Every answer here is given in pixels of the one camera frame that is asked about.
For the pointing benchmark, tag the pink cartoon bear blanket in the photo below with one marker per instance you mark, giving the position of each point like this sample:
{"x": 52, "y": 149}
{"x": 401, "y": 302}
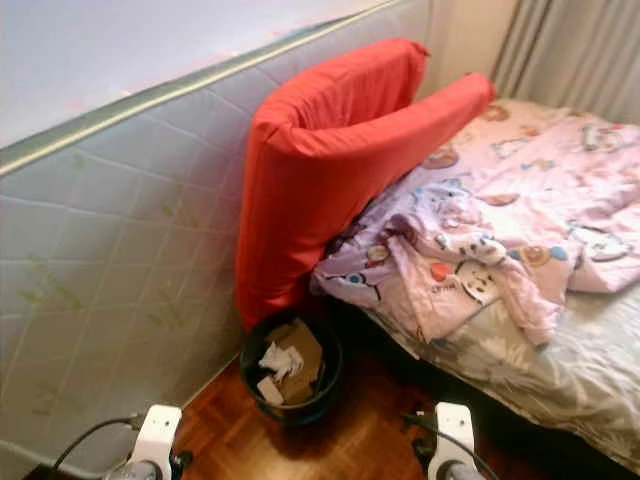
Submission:
{"x": 510, "y": 200}

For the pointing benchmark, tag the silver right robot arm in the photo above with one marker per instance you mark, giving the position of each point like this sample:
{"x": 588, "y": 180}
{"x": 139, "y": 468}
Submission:
{"x": 460, "y": 472}

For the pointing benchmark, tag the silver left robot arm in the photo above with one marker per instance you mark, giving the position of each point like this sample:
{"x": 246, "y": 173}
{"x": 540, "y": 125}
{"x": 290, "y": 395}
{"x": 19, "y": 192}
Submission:
{"x": 138, "y": 472}

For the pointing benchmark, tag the dark round waste bin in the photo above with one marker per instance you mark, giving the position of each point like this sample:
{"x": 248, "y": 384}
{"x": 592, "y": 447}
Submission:
{"x": 332, "y": 388}

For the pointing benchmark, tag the white crumpled paper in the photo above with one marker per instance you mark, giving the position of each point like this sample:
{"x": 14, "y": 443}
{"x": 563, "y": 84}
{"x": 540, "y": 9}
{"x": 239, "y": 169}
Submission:
{"x": 278, "y": 360}

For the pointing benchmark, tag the grey floral bed sheet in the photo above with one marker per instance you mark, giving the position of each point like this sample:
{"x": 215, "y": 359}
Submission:
{"x": 560, "y": 380}

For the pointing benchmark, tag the brown cardboard piece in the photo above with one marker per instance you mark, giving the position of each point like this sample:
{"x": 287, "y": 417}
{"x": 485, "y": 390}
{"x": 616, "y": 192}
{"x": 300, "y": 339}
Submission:
{"x": 302, "y": 350}

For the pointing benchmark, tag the grey quilted upright mattress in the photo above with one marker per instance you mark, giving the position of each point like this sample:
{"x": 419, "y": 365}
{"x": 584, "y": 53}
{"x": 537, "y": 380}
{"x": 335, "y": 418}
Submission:
{"x": 120, "y": 250}

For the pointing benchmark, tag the red folded cushion mattress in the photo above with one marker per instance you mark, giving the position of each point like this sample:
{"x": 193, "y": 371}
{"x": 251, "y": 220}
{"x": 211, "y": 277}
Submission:
{"x": 310, "y": 180}

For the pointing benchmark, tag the grey striped curtain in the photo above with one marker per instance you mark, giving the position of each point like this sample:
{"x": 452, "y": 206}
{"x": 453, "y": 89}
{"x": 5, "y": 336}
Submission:
{"x": 570, "y": 50}

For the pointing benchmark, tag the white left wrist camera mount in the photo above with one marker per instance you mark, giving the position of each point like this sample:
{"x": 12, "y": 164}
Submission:
{"x": 160, "y": 434}

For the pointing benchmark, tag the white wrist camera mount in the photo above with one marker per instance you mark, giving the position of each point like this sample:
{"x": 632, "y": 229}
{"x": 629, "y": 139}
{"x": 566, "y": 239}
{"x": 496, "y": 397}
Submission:
{"x": 160, "y": 434}
{"x": 453, "y": 430}

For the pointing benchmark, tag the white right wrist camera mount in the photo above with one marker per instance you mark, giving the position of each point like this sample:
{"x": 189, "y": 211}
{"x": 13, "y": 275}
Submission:
{"x": 453, "y": 430}

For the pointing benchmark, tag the black bed frame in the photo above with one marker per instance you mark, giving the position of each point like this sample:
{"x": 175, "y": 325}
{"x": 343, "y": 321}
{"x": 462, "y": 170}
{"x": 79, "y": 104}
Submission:
{"x": 450, "y": 385}

